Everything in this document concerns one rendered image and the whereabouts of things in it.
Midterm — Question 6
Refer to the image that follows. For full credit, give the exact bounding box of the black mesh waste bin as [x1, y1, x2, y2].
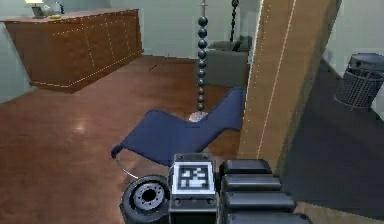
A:
[333, 52, 384, 112]

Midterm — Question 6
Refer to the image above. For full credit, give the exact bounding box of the brown wooden sideboard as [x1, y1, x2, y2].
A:
[2, 8, 144, 94]

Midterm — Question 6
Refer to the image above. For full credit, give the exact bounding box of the black twisted floor lamp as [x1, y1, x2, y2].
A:
[229, 0, 240, 44]

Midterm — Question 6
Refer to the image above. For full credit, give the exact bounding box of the blue lounge chair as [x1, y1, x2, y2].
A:
[110, 87, 247, 179]

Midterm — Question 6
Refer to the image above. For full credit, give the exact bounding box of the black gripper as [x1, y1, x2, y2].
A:
[119, 174, 172, 224]

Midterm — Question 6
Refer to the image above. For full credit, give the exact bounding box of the black beaded floor lamp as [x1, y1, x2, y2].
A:
[188, 0, 210, 123]

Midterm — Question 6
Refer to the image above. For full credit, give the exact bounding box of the brown wooden room door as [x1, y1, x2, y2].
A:
[237, 0, 344, 174]

